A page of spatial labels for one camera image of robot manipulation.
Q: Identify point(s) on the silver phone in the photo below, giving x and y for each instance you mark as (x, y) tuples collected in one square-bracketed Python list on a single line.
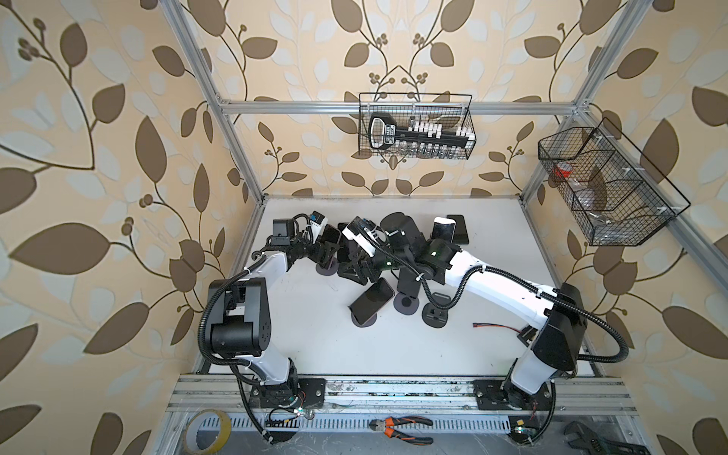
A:
[(443, 229)]

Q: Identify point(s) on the black socket tool set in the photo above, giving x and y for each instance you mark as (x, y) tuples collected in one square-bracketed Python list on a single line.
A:
[(383, 133)]

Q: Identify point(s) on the black wire basket right wall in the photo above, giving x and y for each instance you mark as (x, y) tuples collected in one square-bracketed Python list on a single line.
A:
[(618, 194)]

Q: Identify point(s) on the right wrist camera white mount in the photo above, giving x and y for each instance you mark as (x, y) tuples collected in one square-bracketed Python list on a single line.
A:
[(362, 232)]

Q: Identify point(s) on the round black stand front right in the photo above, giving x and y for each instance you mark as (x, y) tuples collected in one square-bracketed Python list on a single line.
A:
[(435, 316)]

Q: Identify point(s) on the black phone front left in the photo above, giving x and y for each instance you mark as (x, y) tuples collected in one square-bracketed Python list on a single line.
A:
[(372, 300)]

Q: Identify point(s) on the black adjustable wrench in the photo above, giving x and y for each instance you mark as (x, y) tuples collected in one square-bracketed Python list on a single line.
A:
[(585, 439)]

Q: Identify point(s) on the purple edged phone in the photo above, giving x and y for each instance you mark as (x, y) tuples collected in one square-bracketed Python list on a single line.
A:
[(329, 245)]

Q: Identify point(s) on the green phone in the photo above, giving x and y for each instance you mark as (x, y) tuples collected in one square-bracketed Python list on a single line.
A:
[(408, 283), (460, 235)]

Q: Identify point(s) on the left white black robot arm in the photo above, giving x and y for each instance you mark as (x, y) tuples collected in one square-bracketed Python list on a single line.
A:
[(235, 330)]

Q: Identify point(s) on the black wire basket back wall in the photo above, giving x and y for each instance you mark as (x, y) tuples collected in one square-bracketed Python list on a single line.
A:
[(449, 110)]

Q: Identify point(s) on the black wire basket wall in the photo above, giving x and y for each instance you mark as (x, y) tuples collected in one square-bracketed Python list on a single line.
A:
[(449, 110), (618, 194)]

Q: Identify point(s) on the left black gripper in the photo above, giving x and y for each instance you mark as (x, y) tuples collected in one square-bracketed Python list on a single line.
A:
[(319, 254)]

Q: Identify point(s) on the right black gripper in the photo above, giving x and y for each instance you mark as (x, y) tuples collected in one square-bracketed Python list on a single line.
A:
[(359, 263)]

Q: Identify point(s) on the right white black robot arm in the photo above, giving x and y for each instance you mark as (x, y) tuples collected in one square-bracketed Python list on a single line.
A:
[(565, 333)]

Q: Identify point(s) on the red capped item in basket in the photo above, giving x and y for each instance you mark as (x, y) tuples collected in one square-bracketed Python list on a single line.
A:
[(563, 170)]

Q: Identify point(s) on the yellow tape roll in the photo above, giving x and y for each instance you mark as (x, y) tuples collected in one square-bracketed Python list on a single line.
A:
[(207, 432)]

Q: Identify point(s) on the round dark stand front left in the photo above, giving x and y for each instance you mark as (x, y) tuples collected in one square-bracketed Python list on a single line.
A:
[(368, 323)]

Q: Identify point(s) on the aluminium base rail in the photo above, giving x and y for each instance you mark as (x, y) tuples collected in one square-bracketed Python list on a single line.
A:
[(462, 420)]

